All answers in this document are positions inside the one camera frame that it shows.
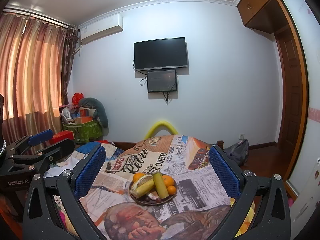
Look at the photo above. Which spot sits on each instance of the purple ceramic plate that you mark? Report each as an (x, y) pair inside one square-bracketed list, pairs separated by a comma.
[(145, 200)]

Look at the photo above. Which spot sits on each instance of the grey backpack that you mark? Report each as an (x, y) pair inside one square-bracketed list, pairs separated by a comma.
[(238, 152)]

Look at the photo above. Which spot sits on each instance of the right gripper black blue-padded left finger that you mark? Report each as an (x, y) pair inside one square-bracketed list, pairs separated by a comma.
[(41, 219)]

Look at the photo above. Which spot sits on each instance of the small wall monitor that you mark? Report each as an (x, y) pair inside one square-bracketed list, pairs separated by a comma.
[(162, 81)]

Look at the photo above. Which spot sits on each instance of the pomelo segment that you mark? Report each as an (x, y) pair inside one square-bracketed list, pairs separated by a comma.
[(147, 178), (153, 195)]

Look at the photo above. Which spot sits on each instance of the green storage box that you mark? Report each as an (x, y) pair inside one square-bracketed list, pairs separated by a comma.
[(84, 133)]

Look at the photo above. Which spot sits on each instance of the small orange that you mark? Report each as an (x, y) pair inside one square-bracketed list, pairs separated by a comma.
[(171, 190)]

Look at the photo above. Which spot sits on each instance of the newspaper print blanket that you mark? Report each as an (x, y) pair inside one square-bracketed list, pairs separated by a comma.
[(199, 206)]

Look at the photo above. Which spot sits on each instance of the red and blue box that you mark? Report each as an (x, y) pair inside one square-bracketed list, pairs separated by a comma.
[(61, 136)]

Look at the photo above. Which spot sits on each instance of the large orange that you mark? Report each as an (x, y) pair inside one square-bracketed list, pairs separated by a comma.
[(168, 180)]

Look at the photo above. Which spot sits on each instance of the red plush toy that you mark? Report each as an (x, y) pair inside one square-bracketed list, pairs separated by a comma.
[(76, 98)]

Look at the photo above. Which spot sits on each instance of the white air conditioner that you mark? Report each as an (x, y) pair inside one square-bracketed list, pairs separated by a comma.
[(101, 28)]

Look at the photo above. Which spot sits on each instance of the orange striped curtain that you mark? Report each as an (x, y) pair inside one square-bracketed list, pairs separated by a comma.
[(36, 63)]

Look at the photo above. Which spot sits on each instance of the yellow-green banana back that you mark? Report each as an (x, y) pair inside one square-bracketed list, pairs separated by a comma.
[(160, 185)]

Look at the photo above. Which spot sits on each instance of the medium orange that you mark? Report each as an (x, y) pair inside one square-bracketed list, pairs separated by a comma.
[(137, 176)]

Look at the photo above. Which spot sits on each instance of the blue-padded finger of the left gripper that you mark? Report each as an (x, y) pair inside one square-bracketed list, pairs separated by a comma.
[(32, 152)]

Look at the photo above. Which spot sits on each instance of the grey plush toy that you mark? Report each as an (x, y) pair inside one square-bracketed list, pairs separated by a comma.
[(99, 112)]

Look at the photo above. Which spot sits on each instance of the black wall television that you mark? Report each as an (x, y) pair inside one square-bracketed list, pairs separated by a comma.
[(160, 54)]

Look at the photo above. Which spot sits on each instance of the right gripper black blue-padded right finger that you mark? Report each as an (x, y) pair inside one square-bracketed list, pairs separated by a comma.
[(272, 219)]

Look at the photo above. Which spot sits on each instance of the yellow banana front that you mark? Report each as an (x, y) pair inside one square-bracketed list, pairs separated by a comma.
[(142, 190)]

